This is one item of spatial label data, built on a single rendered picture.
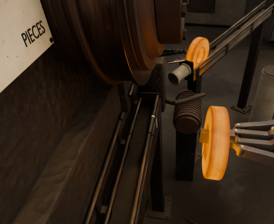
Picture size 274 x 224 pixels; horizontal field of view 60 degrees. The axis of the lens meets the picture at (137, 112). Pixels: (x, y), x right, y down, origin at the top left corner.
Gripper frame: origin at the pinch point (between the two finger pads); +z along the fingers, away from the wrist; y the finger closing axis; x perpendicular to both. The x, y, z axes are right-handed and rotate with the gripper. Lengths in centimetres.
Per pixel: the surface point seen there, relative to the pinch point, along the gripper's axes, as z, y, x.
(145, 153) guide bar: 16.5, 4.7, -14.2
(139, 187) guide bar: 16.4, -5.5, -15.0
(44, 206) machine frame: 28.2, -21.5, 1.7
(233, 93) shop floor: -35, 135, -83
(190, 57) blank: 6, 58, -12
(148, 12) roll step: 14.7, 3.6, 24.4
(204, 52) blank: -1, 67, -13
